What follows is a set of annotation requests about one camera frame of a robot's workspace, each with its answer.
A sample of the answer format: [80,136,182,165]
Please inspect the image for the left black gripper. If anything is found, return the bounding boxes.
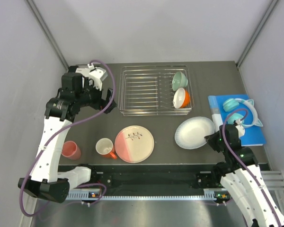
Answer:
[75,77,116,114]

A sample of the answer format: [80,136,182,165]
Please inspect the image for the white blue-rimmed plate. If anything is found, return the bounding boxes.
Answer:
[174,116,215,149]

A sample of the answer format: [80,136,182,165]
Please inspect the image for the metal wire dish rack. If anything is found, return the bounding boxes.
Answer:
[118,65,194,116]

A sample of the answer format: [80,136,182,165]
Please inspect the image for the small white bowl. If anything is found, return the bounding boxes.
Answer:
[173,88,190,109]

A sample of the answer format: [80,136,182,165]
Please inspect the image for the pink cream floral plate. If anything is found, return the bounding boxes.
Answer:
[115,125,155,164]

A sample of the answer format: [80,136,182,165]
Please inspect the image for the green ceramic bowl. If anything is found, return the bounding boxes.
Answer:
[172,71,188,91]

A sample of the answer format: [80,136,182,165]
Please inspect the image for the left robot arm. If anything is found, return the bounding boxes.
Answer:
[18,68,116,203]

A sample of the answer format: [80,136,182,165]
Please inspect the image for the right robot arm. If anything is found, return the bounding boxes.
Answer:
[205,124,284,227]

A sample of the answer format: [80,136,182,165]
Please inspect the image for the blue folder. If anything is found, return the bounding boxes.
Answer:
[208,95,266,146]

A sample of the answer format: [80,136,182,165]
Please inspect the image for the black tray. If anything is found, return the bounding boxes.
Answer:
[68,65,97,72]

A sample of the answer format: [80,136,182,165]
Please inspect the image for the teal cat-ear headphones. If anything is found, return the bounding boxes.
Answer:
[222,98,263,129]

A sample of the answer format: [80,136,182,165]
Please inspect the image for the orange white mug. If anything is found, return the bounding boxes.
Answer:
[95,138,117,159]

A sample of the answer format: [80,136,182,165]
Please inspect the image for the pink plastic cup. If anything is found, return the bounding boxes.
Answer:
[62,141,81,160]

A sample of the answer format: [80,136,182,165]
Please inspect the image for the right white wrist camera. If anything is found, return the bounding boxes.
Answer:
[234,119,245,138]

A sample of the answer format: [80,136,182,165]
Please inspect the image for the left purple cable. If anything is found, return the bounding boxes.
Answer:
[18,59,116,217]

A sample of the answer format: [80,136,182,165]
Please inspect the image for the aluminium rail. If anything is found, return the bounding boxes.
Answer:
[261,171,284,191]

